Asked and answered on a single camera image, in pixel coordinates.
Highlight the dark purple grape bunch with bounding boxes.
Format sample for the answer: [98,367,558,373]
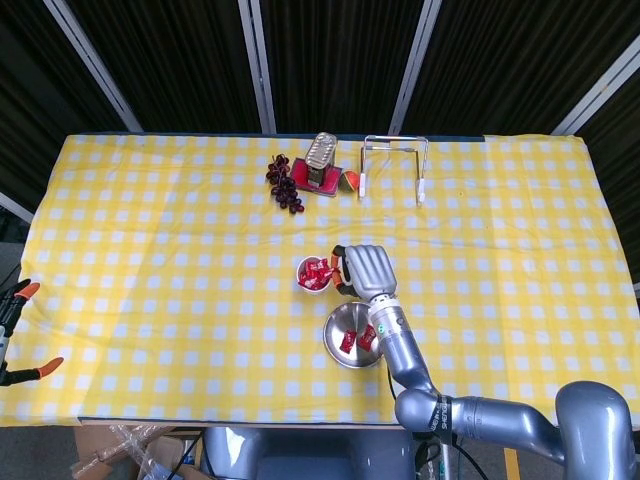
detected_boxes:
[265,153,306,215]

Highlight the round metal plate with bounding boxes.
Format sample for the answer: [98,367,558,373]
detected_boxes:
[322,301,385,370]

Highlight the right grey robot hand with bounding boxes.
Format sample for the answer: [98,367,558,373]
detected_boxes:
[331,243,400,303]

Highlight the brown cardboard box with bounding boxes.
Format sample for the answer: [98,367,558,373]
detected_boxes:
[73,424,204,480]

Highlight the black printed arm strap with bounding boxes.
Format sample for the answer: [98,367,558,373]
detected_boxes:
[430,393,454,437]

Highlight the yellow white checked tablecloth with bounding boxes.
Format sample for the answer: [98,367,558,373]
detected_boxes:
[0,132,640,429]

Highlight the white wire stand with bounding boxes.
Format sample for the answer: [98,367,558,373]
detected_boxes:
[357,134,431,207]

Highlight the clear plastic wrap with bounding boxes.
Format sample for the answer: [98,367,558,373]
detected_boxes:
[69,424,171,480]

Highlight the white metal partition post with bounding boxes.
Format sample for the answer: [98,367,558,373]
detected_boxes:
[387,0,444,136]
[0,191,36,225]
[42,0,145,134]
[237,0,278,135]
[551,34,640,137]

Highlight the grey robot torso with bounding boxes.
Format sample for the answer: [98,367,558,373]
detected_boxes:
[201,426,417,480]

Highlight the red rectangular tray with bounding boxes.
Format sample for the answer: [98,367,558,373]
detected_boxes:
[291,157,344,200]

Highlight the black pleated curtain panel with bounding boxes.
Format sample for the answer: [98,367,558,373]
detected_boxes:
[574,84,640,286]
[259,0,426,136]
[0,0,131,201]
[402,0,640,136]
[64,0,264,135]

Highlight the white paper cup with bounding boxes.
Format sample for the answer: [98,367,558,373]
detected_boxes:
[296,255,332,296]

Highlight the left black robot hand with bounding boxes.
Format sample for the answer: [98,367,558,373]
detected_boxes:
[0,279,65,391]

